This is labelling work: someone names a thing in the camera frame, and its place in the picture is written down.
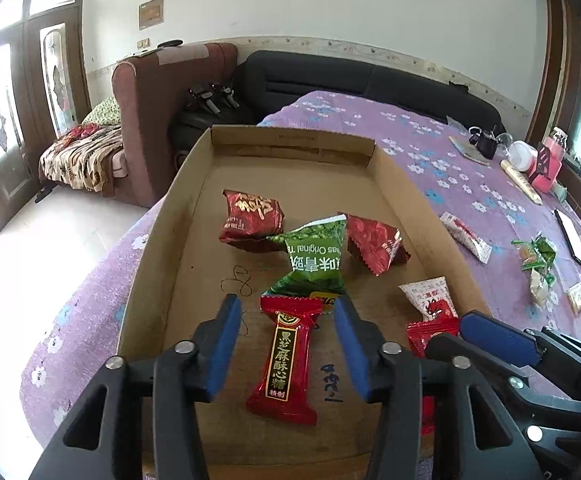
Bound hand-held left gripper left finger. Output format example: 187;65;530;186
29;293;244;480

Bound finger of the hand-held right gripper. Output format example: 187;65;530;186
425;332;581;445
459;310;581;403

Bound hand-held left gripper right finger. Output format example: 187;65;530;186
333;295;545;480

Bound long red candy packet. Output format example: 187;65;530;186
245;295;327;426

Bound clear green-edged candy packet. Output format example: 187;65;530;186
528;267;559;308

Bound small white red snack packet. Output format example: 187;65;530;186
399;276;460;322

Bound shallow cardboard box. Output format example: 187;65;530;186
116;125;491;476

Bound green candy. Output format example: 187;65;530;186
511;232;557;273

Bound green pea snack packet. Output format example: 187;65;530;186
260;214;349;311

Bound long white red snack packet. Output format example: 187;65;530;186
439;211;493;264

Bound dark red gold-print snack packet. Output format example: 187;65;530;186
219;189;285;253

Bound black smartphone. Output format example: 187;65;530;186
555;208;581;267

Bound cream lotion tube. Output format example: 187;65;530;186
501;160;544;206

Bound purple floral tablecloth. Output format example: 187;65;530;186
20;90;581;461

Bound black phone stand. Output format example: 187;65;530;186
528;135;566;193

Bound white jar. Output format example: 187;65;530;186
507;141;539;173

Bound olive notebook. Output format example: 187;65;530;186
448;135;492;167

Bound maroon armchair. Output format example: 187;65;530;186
112;42;238;208

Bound patterned brown blanket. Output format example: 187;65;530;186
39;125;124;193

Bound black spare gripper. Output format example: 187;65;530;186
186;81;240;113

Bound green floral pillow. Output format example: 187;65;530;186
81;96;121;126

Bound black sofa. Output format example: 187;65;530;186
168;50;505;171

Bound wooden glass door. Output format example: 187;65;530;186
0;0;94;261

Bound brown wooden window frame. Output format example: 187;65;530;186
525;0;581;221

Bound small wall plaque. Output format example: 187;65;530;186
138;0;164;31

